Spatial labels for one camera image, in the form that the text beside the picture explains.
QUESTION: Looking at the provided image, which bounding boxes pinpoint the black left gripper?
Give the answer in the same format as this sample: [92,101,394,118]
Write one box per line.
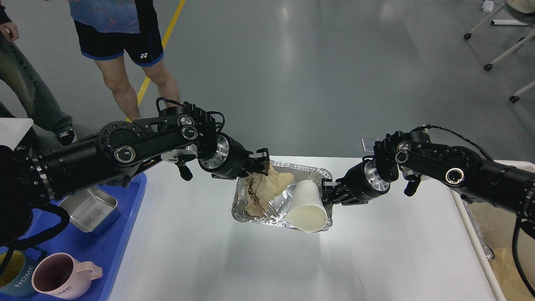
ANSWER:
[198,133,270,180]

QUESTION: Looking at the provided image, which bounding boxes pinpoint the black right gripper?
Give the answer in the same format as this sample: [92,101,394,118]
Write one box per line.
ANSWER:
[321,160,390,206]

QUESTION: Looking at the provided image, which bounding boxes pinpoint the brown paper napkin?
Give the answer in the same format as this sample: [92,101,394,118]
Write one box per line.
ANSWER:
[245,164,294,217]

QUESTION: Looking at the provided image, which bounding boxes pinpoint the white paper cup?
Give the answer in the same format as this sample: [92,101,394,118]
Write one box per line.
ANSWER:
[285,180,328,232]

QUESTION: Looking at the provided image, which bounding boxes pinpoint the aluminium foil tray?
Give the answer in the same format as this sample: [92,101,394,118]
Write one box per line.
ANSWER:
[231,160,332,230]

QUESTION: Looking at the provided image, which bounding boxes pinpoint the stainless steel rectangular tray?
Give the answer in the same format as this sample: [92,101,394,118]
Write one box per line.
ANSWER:
[59,186,121,236]

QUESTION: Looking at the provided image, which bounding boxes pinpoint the pink HOME mug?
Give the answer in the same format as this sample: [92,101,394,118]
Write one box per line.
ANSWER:
[32,252,103,300]

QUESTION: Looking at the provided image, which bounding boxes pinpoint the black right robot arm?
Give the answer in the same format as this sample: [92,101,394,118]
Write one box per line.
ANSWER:
[321,125,535,293]

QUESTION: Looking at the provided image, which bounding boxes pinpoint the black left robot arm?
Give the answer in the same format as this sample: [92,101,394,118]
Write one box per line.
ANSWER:
[1,97,270,272]

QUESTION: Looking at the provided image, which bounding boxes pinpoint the blue plastic bin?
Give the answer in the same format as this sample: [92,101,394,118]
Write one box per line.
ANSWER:
[38,173,147,301]

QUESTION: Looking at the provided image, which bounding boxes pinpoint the beige plastic waste bin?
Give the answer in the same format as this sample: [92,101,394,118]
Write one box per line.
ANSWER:
[441,160,535,301]

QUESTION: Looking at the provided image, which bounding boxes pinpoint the person in blue shirt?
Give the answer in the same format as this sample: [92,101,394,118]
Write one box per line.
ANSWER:
[67,0,181,122]

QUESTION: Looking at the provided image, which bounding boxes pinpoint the white rolling chair base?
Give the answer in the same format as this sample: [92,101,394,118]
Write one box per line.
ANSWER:
[464,0,535,104]

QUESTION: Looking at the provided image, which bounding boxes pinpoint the white side table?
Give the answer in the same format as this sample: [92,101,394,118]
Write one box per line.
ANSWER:
[0,117,34,151]

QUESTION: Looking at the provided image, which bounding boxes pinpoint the blue HOME mug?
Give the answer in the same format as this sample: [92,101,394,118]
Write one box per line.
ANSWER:
[0,247,47,298]

